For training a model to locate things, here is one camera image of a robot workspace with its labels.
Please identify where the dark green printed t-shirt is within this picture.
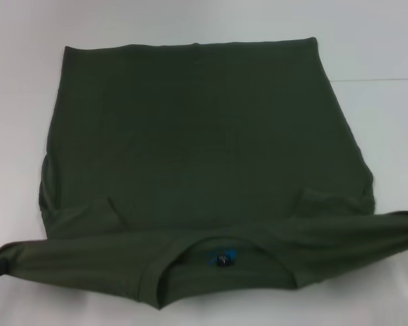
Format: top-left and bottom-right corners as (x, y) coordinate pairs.
(0, 36), (408, 304)

